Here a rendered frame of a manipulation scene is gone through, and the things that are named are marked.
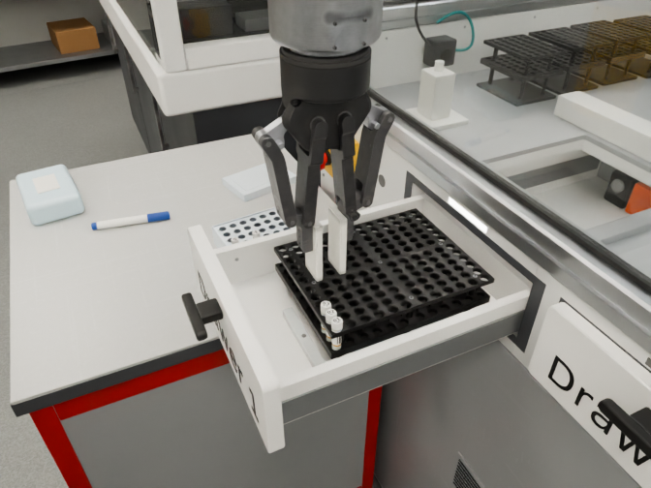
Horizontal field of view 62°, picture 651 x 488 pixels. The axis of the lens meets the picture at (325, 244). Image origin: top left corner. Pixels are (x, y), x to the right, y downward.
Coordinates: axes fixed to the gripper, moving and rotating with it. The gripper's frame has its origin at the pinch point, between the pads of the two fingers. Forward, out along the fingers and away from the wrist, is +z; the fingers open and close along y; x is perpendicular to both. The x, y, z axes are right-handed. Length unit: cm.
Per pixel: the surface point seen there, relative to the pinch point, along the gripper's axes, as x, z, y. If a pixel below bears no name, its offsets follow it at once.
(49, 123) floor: 298, 99, -39
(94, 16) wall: 426, 73, 6
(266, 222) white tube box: 35.4, 20.7, 5.2
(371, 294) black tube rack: 0.3, 9.6, 6.1
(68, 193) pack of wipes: 58, 19, -26
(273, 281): 14.7, 16.0, -1.1
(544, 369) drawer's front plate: -14.0, 15.3, 21.2
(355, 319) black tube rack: -2.5, 9.6, 2.5
